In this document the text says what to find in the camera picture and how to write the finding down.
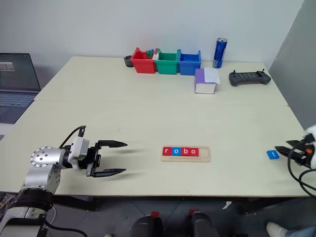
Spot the blue jeans leg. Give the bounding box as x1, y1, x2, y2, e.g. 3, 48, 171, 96
278, 226, 316, 237

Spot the wooden letter tray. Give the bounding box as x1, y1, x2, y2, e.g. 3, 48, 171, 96
160, 146, 212, 163

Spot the grey laptop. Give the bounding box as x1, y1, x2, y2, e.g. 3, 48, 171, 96
0, 52, 41, 124

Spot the black round bowl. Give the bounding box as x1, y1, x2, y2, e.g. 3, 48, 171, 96
123, 55, 135, 68

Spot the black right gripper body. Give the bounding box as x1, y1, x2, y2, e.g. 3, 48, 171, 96
292, 144, 314, 170

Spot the blue drink can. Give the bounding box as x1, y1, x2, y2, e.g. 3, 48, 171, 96
212, 37, 228, 69

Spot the green plastic bin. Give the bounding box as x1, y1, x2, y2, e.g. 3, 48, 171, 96
155, 48, 179, 75

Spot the dark rounded shape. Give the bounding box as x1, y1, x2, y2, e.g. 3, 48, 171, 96
186, 212, 221, 237
129, 214, 163, 237

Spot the white shoe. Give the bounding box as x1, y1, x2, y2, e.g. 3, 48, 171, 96
266, 222, 290, 237

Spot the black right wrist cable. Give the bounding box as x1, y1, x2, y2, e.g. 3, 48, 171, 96
287, 155, 316, 198

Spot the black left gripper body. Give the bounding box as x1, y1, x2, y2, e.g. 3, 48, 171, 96
85, 142, 102, 177

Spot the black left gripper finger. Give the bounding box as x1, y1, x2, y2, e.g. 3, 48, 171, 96
97, 139, 128, 149
89, 168, 127, 178

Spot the blue letter t tile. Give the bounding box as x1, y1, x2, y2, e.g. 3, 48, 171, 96
266, 150, 281, 160

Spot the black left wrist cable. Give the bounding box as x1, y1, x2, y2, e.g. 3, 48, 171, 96
59, 125, 86, 149

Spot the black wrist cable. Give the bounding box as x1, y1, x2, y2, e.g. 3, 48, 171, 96
287, 155, 316, 198
59, 125, 86, 149

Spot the dark grey handheld controller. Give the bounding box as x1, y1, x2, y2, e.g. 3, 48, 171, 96
228, 69, 272, 87

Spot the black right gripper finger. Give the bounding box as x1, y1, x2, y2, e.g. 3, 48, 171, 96
274, 146, 298, 157
285, 139, 307, 148

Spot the white tissue sheet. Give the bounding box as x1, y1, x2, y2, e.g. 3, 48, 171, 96
204, 68, 221, 85

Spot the purple white tissue box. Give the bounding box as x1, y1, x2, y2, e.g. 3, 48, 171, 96
194, 68, 221, 95

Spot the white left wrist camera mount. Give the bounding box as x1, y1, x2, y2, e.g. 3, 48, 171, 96
67, 136, 90, 172

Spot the red plastic bin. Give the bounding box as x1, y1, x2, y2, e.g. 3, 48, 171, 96
130, 47, 157, 74

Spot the blue plastic bin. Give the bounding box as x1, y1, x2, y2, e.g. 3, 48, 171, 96
177, 49, 202, 76

